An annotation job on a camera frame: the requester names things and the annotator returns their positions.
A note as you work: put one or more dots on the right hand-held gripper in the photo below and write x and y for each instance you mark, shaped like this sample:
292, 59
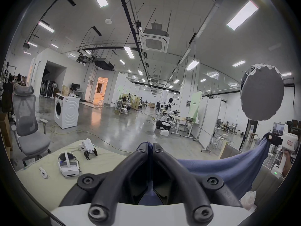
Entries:
290, 141

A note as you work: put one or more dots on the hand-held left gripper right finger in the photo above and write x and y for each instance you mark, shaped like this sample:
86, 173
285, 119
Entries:
181, 173

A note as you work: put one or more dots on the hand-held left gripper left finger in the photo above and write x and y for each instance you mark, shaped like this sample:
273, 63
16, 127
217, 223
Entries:
122, 171

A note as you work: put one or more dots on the dark blue shirt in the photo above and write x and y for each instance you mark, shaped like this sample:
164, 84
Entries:
223, 171

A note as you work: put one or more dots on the person's right hand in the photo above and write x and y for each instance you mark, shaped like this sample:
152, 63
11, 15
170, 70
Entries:
288, 163

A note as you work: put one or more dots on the bed with pale green sheet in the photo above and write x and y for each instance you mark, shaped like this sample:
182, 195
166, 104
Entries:
105, 159

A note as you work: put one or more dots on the spare hand-held gripper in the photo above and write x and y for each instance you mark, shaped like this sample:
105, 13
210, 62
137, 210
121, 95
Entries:
88, 147

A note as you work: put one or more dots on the round grey studio lamp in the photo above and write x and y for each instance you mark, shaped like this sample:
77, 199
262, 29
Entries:
262, 93

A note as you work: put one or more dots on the white table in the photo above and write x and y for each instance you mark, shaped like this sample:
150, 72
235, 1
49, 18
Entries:
185, 122

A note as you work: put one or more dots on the white and black robot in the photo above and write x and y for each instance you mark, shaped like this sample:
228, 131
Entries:
164, 123

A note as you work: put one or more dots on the white headset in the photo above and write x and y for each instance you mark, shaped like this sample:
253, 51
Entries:
68, 165

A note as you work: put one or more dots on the white plastic bag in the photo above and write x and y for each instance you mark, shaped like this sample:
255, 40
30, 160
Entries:
248, 200

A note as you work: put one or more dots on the white hand controller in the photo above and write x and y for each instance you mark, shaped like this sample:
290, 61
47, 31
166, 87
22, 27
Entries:
43, 172

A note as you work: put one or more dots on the white washing machine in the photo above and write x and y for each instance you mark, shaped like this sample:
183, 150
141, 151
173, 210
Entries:
67, 112

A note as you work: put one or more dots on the grey office chair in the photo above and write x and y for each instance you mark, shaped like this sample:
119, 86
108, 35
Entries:
25, 126

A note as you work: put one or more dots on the standing fan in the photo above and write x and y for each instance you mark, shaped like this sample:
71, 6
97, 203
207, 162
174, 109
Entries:
53, 86

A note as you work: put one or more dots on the brown carton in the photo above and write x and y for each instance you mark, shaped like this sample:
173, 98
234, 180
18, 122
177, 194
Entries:
4, 128

